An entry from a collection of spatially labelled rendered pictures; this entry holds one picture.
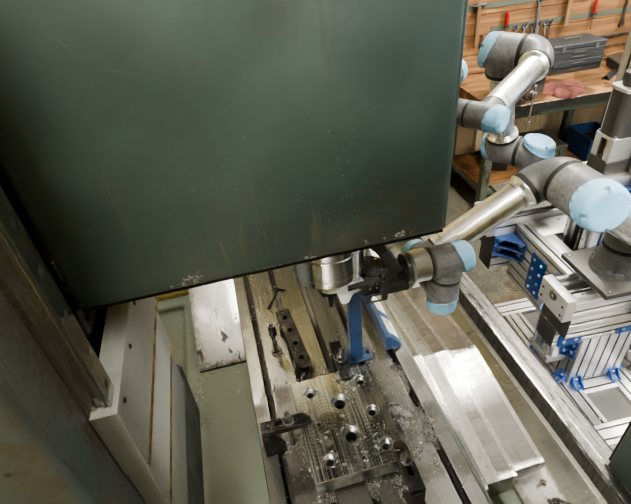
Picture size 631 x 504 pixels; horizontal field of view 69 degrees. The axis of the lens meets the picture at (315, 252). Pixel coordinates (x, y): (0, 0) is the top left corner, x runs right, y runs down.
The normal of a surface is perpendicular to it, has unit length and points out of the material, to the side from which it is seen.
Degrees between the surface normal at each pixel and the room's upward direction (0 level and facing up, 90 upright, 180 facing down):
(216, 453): 0
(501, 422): 8
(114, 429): 90
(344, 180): 90
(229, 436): 0
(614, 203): 85
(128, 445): 90
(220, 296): 24
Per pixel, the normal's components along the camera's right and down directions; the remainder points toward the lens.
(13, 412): 0.85, 0.26
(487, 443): -0.05, -0.71
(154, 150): 0.24, 0.57
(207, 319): 0.02, -0.52
